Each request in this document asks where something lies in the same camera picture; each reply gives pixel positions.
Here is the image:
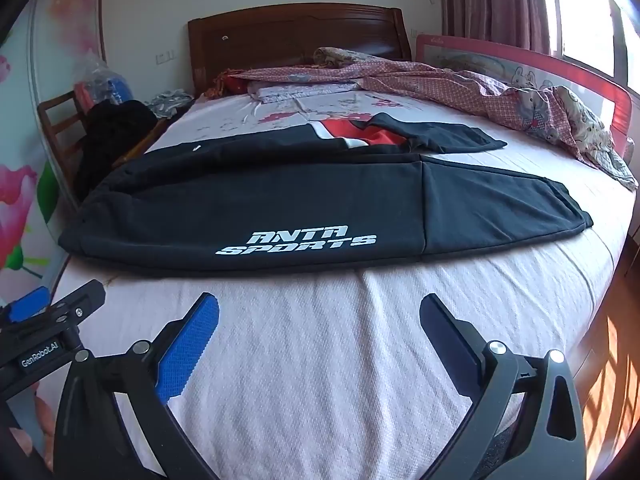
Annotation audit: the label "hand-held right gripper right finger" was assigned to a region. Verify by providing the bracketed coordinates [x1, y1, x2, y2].
[419, 294, 587, 480]

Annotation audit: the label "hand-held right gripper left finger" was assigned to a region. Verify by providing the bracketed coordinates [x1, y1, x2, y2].
[52, 292, 236, 480]

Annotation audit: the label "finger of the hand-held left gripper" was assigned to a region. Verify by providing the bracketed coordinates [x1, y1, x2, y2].
[47, 280, 107, 330]
[0, 287, 50, 328]

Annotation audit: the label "black pants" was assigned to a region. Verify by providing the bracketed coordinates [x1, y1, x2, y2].
[57, 152, 594, 267]

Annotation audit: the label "bed with white sheet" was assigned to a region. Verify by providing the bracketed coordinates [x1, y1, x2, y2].
[47, 92, 633, 480]

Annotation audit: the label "floral wardrobe door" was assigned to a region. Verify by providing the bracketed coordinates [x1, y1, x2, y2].
[0, 0, 106, 411]

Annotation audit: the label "black clothes pile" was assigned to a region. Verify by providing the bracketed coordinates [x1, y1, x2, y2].
[75, 100, 161, 198]

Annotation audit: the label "wooden chair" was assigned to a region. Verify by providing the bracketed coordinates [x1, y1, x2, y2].
[37, 90, 168, 196]

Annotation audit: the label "black red white jacket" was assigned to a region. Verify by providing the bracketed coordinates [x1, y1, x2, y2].
[142, 112, 508, 161]

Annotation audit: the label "clear plastic bag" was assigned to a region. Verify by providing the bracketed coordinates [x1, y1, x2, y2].
[72, 55, 136, 111]

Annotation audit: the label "grey patterned cloth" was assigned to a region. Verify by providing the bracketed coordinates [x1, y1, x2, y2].
[147, 89, 196, 121]

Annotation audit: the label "pink floral quilt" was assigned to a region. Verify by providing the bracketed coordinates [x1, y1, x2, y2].
[227, 46, 640, 191]

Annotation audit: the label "orange red cloth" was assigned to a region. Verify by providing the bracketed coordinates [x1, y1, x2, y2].
[207, 72, 251, 98]

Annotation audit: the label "folded white floral sheet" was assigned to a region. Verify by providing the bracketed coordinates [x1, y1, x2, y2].
[247, 80, 361, 105]

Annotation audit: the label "wooden headboard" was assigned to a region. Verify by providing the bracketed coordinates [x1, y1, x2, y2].
[187, 4, 413, 98]

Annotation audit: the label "mauve curtain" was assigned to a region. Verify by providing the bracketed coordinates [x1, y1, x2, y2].
[437, 0, 551, 56]

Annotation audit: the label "window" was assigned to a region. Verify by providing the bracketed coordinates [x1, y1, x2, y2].
[537, 0, 640, 96]

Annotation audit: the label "red bed guard rail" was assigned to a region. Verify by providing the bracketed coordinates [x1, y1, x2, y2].
[415, 34, 640, 161]

